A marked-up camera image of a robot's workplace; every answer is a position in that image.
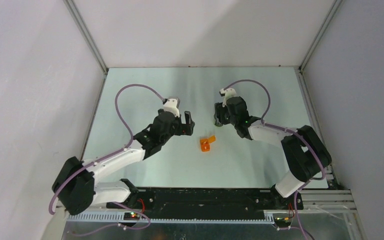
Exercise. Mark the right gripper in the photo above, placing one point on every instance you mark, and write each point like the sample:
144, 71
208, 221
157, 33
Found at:
219, 111

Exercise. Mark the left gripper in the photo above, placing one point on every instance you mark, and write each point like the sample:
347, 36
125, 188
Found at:
189, 124

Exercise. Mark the green pill bottle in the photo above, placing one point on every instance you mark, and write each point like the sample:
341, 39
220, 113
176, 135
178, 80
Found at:
217, 123

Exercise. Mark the orange pill box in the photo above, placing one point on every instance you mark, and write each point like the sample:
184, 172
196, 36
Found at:
205, 143

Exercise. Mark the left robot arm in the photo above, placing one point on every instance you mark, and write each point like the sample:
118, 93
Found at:
79, 185

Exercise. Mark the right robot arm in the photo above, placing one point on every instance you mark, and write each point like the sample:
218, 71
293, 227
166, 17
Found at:
305, 154

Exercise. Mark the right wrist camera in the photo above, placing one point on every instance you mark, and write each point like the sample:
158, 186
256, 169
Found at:
227, 94

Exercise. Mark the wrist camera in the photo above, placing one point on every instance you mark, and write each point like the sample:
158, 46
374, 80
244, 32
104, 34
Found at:
227, 94
171, 105

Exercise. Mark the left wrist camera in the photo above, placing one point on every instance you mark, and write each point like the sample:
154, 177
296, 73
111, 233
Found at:
171, 105

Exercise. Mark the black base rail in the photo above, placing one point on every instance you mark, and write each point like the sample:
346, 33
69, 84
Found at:
201, 204

